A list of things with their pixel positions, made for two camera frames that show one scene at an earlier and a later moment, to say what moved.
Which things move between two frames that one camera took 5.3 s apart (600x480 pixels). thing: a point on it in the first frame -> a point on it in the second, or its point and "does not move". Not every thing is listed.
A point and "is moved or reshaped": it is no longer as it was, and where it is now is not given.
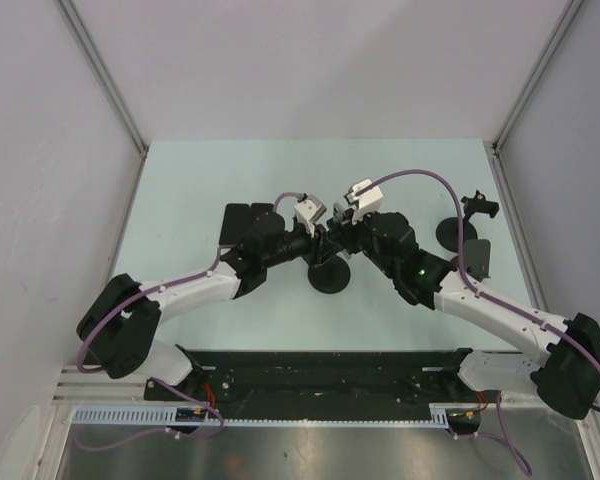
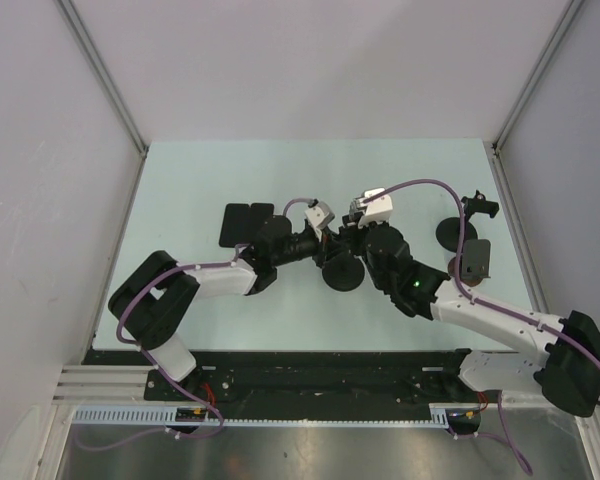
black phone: [236, 224] does not move
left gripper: [321, 246] does not move
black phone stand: [331, 276] is moved or reshaped
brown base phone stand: [477, 258] does not move
